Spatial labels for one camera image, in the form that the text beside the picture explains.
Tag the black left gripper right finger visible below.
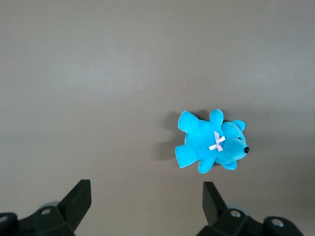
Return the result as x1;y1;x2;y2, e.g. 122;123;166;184
196;181;304;236

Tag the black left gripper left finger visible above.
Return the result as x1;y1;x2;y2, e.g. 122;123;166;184
0;179;93;236

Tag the blue plush teddy bear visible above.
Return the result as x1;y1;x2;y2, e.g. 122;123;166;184
174;108;251;175

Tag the brown table cloth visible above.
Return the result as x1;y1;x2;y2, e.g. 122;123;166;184
0;0;315;236

